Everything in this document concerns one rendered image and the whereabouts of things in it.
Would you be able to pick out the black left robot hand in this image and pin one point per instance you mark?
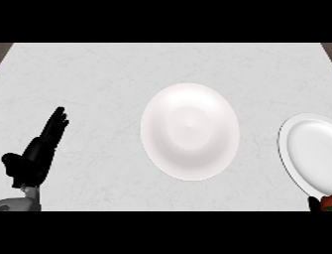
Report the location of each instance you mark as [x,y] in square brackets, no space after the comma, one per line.
[36,155]

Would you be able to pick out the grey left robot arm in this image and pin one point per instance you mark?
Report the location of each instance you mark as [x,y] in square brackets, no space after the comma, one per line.
[22,202]

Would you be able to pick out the white rimless plate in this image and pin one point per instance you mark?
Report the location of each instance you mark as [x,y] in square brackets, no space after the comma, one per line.
[190,131]

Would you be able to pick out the white rimmed plate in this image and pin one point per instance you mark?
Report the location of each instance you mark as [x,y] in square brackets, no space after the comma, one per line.
[315,154]

